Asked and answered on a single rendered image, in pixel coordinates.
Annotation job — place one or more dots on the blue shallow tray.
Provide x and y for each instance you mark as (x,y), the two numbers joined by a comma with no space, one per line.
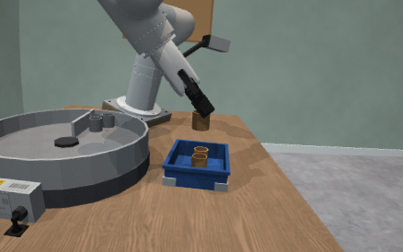
(179,173)

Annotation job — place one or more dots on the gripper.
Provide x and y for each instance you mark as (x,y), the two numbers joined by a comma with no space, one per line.
(177,71)

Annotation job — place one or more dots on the bronze bushing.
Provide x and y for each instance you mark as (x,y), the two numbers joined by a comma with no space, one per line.
(201,150)
(199,160)
(199,123)

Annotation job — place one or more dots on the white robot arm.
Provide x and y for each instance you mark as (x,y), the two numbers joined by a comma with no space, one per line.
(135,18)

